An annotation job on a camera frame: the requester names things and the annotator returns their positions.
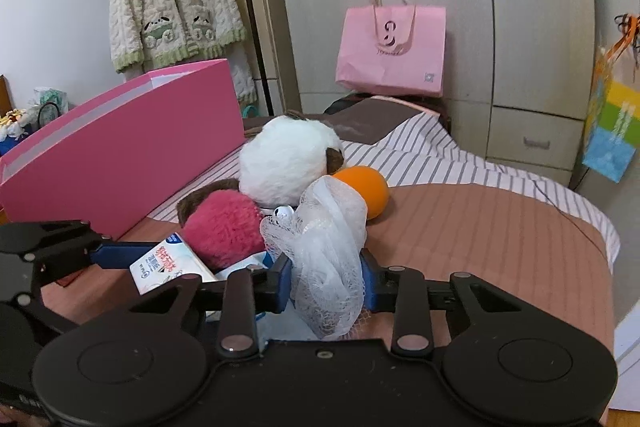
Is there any white mesh bath pouf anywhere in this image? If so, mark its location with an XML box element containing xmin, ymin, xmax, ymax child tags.
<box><xmin>260</xmin><ymin>176</ymin><xmax>368</xmax><ymax>340</ymax></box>

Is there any white wet wipes pack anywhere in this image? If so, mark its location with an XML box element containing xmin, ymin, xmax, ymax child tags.
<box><xmin>129</xmin><ymin>233</ymin><xmax>216</xmax><ymax>295</ymax></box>

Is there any blue tissue pack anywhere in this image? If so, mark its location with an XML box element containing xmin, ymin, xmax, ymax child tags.
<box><xmin>215</xmin><ymin>251</ymin><xmax>314</xmax><ymax>348</ymax></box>

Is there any magenta fluffy plush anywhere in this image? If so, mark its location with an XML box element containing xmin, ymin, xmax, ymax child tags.
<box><xmin>176</xmin><ymin>178</ymin><xmax>265</xmax><ymax>272</ymax></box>

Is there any orange makeup sponge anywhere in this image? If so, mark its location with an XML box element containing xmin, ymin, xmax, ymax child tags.
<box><xmin>333</xmin><ymin>166</ymin><xmax>390</xmax><ymax>220</ymax></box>

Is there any pink storage box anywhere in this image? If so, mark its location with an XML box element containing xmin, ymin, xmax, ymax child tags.
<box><xmin>1</xmin><ymin>60</ymin><xmax>244</xmax><ymax>237</ymax></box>

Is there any white plush panda toy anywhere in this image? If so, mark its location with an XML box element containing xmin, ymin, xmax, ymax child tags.
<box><xmin>239</xmin><ymin>114</ymin><xmax>344</xmax><ymax>208</ymax></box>

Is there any bouquet in blue pot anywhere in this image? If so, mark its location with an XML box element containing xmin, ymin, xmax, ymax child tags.
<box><xmin>0</xmin><ymin>106</ymin><xmax>38</xmax><ymax>142</ymax></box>

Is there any brown pillow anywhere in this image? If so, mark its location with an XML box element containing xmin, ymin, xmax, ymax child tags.
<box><xmin>242</xmin><ymin>96</ymin><xmax>424</xmax><ymax>146</ymax></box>

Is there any pink paper shopping bag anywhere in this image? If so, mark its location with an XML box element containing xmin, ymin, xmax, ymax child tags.
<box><xmin>335</xmin><ymin>0</ymin><xmax>447</xmax><ymax>98</ymax></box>

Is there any black clothes rack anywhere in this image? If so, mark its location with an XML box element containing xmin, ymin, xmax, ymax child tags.
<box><xmin>136</xmin><ymin>0</ymin><xmax>274</xmax><ymax>118</ymax></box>

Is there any white door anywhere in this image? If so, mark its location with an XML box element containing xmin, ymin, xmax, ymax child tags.
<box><xmin>610</xmin><ymin>301</ymin><xmax>640</xmax><ymax>412</ymax></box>

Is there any colourful striped gift bag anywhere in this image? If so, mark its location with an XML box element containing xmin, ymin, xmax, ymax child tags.
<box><xmin>582</xmin><ymin>14</ymin><xmax>639</xmax><ymax>182</ymax></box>

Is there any beige wardrobe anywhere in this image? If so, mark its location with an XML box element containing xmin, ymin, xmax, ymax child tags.
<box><xmin>268</xmin><ymin>0</ymin><xmax>594</xmax><ymax>183</ymax></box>

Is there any black thin cable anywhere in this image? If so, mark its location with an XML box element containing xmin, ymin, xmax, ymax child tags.
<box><xmin>531</xmin><ymin>180</ymin><xmax>609</xmax><ymax>253</ymax></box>

